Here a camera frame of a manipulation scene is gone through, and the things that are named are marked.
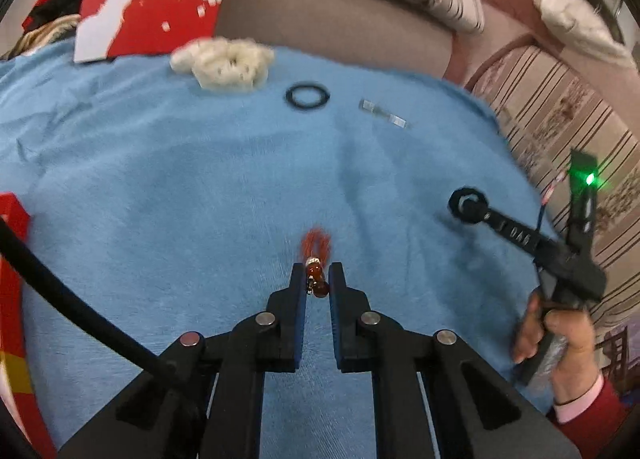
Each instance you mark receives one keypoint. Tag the silver hair clip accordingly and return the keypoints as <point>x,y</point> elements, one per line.
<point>372,106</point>

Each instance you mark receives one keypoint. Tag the person's right hand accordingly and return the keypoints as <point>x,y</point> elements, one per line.
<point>575,354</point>

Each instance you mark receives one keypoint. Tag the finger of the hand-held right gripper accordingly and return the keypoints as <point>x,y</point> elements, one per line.
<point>515,234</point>

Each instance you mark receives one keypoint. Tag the grey and white cloth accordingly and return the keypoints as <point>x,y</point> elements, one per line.
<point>575,19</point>

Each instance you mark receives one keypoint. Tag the person's right forearm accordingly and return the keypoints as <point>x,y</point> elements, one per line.
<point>605,414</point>

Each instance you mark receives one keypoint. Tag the cream dotted scrunchie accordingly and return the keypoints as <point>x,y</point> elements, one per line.
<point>220,64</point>

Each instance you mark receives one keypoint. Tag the pile of dark clothes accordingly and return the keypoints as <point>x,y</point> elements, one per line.
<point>55,4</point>

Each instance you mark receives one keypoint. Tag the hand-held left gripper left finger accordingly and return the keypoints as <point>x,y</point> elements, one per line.
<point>301,319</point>

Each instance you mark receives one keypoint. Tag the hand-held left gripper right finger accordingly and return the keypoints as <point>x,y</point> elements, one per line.
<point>336,334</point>

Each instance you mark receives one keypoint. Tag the wooden chair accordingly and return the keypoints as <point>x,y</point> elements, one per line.
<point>617,344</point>

